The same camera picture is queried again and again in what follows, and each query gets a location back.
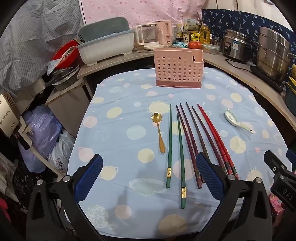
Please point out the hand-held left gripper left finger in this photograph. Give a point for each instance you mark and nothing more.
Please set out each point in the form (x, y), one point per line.
(89, 178)

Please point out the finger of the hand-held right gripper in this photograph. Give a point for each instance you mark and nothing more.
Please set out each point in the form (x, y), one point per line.
(272, 161)
(291, 158)

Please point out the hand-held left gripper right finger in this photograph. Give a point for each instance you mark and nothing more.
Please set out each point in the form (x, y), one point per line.
(209, 178)

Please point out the green chopstick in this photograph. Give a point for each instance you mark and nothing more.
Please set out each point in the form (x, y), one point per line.
(180, 157)
(169, 139)

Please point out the red chopstick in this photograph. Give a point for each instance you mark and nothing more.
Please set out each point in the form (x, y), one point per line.
(216, 139)
(220, 139)

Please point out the brown chopstick gold band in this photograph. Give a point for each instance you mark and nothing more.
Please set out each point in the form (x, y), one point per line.
(204, 132)
(194, 125)

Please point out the maroon chopstick dark band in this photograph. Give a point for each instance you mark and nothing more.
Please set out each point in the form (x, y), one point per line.
(188, 129)
(185, 132)

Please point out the white floral ceramic spoon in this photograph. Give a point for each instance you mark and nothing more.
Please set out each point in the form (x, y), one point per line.
(230, 115)

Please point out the gold flower spoon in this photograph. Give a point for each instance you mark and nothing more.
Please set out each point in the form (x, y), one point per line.
(160, 136)

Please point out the pink perforated utensil holder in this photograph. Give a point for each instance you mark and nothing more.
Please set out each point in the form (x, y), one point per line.
(171, 67)

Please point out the pink pineapple print clothing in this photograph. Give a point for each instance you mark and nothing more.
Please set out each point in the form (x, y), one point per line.
(278, 206)

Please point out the white plastic bag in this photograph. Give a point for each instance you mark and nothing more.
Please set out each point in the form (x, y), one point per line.
(62, 150)

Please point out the teal container yellow lid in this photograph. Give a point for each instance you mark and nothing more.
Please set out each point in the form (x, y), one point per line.
(291, 97)

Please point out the black plastic bag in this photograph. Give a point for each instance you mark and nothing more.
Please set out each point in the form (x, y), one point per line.
(25, 183)

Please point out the purple plastic bag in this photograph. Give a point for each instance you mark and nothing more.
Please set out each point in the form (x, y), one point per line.
(41, 129)

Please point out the wooden cabinet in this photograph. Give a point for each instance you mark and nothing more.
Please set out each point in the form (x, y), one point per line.
(67, 109)

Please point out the blue spotted tablecloth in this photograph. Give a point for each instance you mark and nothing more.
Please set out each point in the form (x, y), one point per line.
(127, 104)

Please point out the black induction cooktop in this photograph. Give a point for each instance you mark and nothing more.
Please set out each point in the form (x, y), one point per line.
(263, 75)

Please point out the beige boxy appliance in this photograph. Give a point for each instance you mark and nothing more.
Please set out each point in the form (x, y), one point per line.
(10, 115)

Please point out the stack of dark pans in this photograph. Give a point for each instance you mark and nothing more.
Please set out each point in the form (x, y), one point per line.
(63, 77)

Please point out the stainless steamer pot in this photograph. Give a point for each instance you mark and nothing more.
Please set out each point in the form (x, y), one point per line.
(274, 53)

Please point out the clear plastic bag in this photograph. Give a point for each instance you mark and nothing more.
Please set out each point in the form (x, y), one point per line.
(53, 66)

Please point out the stainless rice cooker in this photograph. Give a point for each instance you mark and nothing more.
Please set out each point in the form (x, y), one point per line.
(238, 46)

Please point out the red plastic basin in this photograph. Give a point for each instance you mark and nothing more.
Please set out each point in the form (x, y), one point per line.
(63, 54)

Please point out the glass food container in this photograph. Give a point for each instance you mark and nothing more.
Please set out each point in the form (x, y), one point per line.
(211, 49)

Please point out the grey dish drainer box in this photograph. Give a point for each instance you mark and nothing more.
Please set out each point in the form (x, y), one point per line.
(104, 48)

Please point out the small glass jar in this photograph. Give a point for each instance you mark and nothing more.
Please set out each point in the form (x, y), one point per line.
(217, 41)

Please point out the red tomato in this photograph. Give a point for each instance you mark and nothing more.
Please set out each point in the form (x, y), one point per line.
(192, 45)
(199, 45)

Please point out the blue packet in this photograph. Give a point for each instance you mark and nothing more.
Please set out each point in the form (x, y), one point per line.
(180, 44)

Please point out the yellow seasoning packet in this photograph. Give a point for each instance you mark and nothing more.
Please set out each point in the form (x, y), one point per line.
(195, 37)

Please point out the yellow cooking oil bottle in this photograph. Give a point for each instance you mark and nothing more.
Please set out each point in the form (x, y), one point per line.
(205, 34)

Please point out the blue leaf print cloth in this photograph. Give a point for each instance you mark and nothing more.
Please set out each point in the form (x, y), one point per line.
(242, 20)

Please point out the grey striped cloth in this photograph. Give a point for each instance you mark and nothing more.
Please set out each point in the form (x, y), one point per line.
(30, 46)

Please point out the pink electric kettle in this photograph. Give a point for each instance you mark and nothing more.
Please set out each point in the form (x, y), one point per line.
(164, 32)

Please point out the white glass kettle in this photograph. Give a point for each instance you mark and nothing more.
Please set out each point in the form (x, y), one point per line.
(148, 34)

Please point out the white and yellow carton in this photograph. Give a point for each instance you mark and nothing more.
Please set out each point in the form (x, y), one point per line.
(190, 23)

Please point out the pink dotted cloth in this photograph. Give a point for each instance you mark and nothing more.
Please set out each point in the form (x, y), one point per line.
(138, 11)

